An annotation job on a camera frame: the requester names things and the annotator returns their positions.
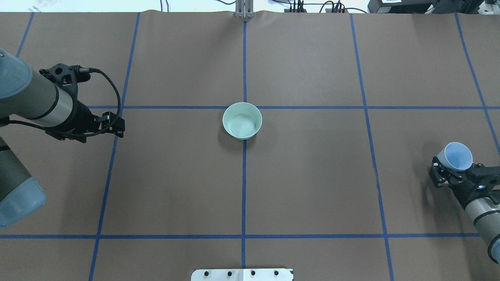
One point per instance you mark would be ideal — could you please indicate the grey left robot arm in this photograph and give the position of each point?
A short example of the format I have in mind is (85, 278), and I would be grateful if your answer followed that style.
(45, 100)

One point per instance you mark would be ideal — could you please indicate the brown paper table mat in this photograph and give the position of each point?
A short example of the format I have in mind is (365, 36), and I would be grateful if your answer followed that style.
(335, 185)

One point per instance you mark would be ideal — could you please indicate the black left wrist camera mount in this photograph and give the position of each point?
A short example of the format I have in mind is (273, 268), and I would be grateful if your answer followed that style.
(67, 77)

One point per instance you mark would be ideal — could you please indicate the aluminium frame post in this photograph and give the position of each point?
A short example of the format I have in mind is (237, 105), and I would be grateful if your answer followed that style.
(244, 9)

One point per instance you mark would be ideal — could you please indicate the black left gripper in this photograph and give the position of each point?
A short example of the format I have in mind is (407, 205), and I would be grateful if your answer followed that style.
(83, 118)

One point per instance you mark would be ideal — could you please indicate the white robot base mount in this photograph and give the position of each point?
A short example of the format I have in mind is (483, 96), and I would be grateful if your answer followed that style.
(264, 274)

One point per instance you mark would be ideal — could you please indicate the mint green bowl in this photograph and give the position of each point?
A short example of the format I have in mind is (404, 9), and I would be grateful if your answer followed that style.
(242, 120)

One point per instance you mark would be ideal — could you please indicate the light blue plastic cup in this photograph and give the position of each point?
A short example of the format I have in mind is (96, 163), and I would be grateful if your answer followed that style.
(455, 156)

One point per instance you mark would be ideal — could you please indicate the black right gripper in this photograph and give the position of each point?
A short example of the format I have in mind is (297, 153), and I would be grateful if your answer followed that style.
(462, 190)

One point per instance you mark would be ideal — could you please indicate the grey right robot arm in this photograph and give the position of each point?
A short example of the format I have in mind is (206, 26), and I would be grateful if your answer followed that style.
(485, 217)

